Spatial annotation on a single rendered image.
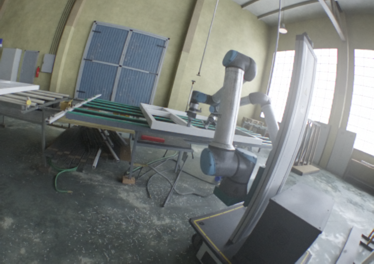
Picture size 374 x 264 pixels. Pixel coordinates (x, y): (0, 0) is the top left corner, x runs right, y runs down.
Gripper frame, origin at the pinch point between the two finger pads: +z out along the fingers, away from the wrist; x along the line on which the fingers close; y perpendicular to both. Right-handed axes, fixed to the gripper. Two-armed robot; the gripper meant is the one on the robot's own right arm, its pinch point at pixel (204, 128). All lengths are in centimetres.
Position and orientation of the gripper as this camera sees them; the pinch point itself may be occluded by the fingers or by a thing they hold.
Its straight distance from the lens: 181.7
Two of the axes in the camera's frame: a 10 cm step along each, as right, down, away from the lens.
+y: -7.6, -6.5, -0.1
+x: 4.3, -4.9, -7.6
